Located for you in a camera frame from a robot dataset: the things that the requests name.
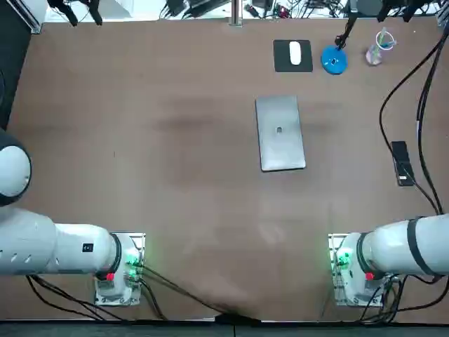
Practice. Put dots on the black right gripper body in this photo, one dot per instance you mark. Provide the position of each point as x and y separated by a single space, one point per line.
398 2

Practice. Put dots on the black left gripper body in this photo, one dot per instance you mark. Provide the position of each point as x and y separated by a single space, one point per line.
70 2

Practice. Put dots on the blue gooseneck desk lamp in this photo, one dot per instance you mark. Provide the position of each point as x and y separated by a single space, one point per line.
338 66

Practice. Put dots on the grey laptop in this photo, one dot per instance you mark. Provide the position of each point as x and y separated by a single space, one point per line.
277 147

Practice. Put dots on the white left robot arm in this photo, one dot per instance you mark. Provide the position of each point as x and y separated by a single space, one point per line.
52 245

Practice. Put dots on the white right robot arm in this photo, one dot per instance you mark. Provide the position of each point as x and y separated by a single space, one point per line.
393 245

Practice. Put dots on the green marker pen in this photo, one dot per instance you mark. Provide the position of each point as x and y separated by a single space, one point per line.
379 44

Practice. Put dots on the blue pen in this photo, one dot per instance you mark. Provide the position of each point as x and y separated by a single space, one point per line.
387 44

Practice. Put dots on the dark power adapter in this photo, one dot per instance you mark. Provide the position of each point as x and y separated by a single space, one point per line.
175 5

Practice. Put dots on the white computer mouse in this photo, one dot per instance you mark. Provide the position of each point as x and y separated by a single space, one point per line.
295 52

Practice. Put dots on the black mouse pad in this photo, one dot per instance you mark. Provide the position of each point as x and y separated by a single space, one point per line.
280 63

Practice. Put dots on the aluminium frame post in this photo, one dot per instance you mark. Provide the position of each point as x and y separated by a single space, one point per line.
36 21
443 19

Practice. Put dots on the aluminium camera post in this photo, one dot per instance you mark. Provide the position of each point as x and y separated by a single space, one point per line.
235 14

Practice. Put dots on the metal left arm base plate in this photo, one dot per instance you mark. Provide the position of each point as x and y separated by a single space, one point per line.
138 238

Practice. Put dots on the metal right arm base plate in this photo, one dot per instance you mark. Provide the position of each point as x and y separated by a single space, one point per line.
333 242

